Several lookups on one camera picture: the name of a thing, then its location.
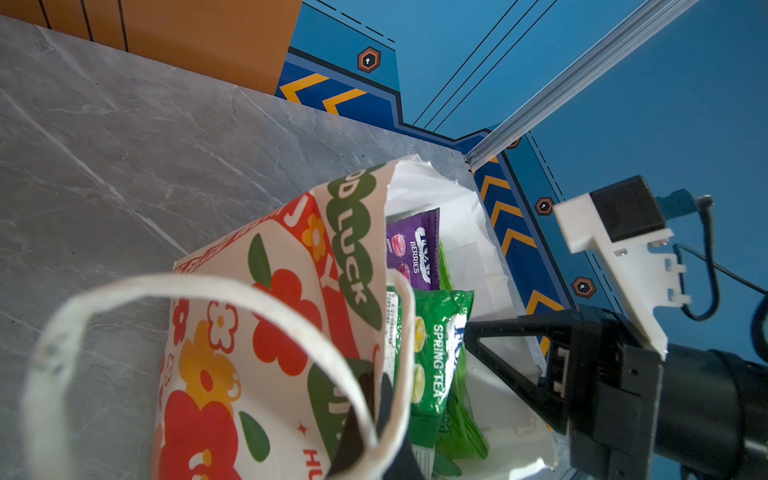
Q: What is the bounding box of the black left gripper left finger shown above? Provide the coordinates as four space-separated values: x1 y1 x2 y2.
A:
327 373 376 479

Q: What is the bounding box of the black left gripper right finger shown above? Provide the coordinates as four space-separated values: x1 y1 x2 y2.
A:
380 374 424 480

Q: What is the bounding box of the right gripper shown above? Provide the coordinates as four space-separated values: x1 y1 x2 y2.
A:
464 307 662 479

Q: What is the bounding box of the green white snack packet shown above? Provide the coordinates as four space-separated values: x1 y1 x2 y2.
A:
407 290 474 479

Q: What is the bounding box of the white paper bag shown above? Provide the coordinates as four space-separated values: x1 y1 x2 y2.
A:
22 156 560 479

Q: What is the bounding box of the purple snack packet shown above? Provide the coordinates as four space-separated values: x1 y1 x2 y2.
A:
385 208 440 291

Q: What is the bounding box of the green snack bag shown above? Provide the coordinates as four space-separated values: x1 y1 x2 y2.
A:
432 300 489 479

